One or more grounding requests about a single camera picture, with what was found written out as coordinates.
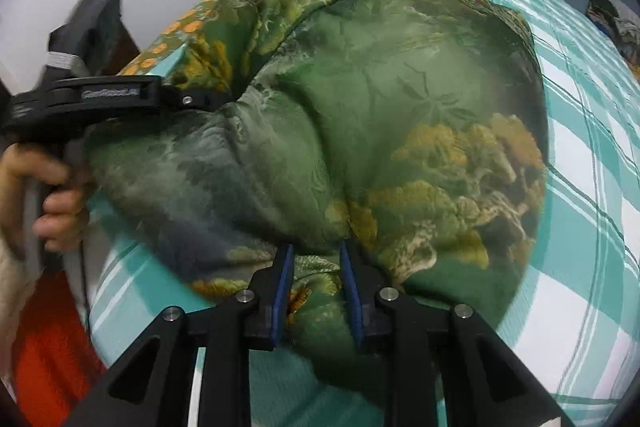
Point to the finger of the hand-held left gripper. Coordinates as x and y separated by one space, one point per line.
200 99

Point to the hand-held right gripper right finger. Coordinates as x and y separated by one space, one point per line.
353 302

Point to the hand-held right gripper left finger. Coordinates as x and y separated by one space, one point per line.
281 292

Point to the green landscape print jacket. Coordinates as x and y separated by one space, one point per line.
350 107

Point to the person's left forearm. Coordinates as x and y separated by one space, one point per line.
12 302

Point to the pile of clothes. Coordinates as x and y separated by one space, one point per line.
612 27

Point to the person's left hand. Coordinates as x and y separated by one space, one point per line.
60 212

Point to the orange floral bedspread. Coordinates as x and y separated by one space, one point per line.
150 62

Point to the dark wooden furniture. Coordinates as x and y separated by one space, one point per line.
122 52

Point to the orange fleece garment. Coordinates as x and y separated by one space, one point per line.
45 347

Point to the teal white checked blanket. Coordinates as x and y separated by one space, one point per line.
590 207

